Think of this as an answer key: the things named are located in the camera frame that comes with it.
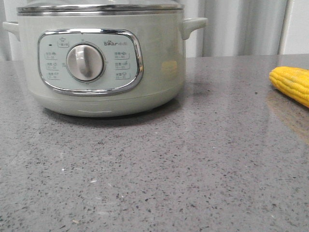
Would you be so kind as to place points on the grey white pot dial knob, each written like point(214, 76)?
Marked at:
point(85, 62)

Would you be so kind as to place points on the white pleated curtain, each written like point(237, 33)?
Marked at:
point(202, 28)

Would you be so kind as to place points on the yellow corn cob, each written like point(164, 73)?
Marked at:
point(293, 82)

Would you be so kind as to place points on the glass pot lid steel rim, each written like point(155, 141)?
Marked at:
point(58, 7)

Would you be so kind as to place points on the pale green electric cooking pot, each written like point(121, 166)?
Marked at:
point(133, 80)

